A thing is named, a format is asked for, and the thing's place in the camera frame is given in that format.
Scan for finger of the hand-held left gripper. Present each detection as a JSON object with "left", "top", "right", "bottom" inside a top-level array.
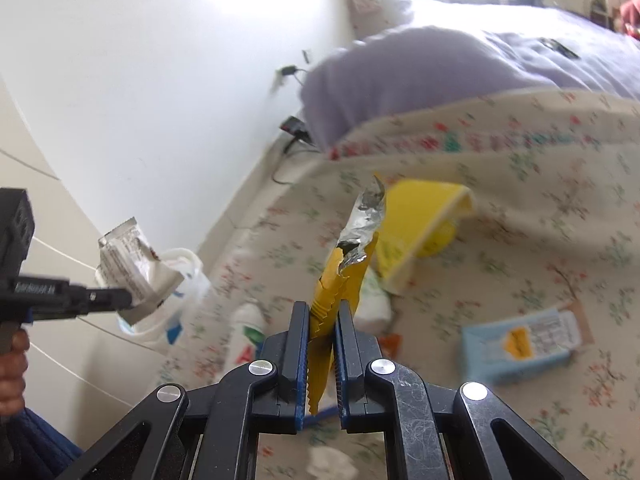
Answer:
[{"left": 70, "top": 284, "right": 135, "bottom": 317}]

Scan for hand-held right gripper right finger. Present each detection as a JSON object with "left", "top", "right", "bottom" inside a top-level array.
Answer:
[{"left": 335, "top": 305, "right": 588, "bottom": 480}]

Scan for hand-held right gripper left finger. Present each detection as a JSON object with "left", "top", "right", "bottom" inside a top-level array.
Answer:
[{"left": 55, "top": 302, "right": 311, "bottom": 480}]

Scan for white printed wrapper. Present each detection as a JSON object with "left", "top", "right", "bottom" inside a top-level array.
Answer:
[{"left": 95, "top": 217, "right": 184, "bottom": 324}]

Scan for white plastic bottle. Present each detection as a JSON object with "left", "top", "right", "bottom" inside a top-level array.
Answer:
[{"left": 226, "top": 300, "right": 267, "bottom": 367}]

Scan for white soft packet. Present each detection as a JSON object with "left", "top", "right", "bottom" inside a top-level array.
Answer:
[{"left": 356, "top": 269, "right": 394, "bottom": 333}]

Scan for yellow foil snack wrapper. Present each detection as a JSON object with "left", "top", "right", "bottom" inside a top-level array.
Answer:
[{"left": 309, "top": 174, "right": 389, "bottom": 417}]

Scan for white dotted trash bin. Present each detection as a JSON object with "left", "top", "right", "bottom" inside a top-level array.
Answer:
[{"left": 117, "top": 247, "right": 212, "bottom": 347}]

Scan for white tissue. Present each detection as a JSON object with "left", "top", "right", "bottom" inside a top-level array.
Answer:
[{"left": 306, "top": 446, "right": 357, "bottom": 480}]

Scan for yellow packet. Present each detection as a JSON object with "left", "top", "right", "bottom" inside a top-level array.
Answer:
[{"left": 374, "top": 179, "right": 474, "bottom": 295}]

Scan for light blue carton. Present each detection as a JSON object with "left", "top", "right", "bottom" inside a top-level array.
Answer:
[{"left": 460, "top": 307, "right": 587, "bottom": 387}]

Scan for person's left hand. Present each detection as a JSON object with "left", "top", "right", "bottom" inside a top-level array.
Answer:
[{"left": 0, "top": 334, "right": 29, "bottom": 417}]

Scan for white wardrobe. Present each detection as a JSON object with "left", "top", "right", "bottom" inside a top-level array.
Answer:
[{"left": 0, "top": 74, "right": 168, "bottom": 433}]

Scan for dark blue fleece clothing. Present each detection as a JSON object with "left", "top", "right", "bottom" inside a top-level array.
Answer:
[{"left": 0, "top": 406, "right": 84, "bottom": 480}]

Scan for black charger stand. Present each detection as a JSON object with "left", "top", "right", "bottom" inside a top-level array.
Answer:
[
  {"left": 280, "top": 115, "right": 321, "bottom": 149},
  {"left": 271, "top": 63, "right": 302, "bottom": 92}
]

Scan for bed with lilac duvet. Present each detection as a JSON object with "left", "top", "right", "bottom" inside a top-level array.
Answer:
[{"left": 300, "top": 0, "right": 640, "bottom": 154}]

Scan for black eyeglasses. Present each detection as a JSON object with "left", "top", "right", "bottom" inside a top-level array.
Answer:
[{"left": 540, "top": 37, "right": 581, "bottom": 60}]

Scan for black power cable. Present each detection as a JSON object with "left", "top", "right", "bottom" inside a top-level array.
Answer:
[{"left": 270, "top": 132, "right": 322, "bottom": 187}]

